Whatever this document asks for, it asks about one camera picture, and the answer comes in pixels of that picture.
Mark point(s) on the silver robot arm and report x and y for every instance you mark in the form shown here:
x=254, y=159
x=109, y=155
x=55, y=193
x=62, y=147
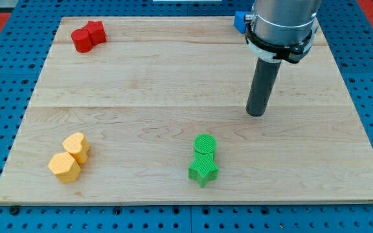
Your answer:
x=279, y=30

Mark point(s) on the green circle block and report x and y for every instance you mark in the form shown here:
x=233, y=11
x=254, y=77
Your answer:
x=205, y=143

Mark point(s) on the green star block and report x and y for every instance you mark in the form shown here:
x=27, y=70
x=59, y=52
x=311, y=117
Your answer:
x=203, y=169

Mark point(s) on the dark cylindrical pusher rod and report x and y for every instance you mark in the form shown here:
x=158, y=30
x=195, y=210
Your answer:
x=263, y=81

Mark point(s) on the yellow heart block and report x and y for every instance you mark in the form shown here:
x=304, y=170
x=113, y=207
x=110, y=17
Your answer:
x=78, y=146

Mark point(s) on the red cylinder block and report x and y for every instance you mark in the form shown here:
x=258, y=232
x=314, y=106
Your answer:
x=81, y=40

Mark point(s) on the yellow hexagon block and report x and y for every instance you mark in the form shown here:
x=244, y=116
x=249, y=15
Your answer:
x=64, y=167

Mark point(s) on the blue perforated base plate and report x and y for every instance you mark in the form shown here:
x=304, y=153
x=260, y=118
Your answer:
x=25, y=41

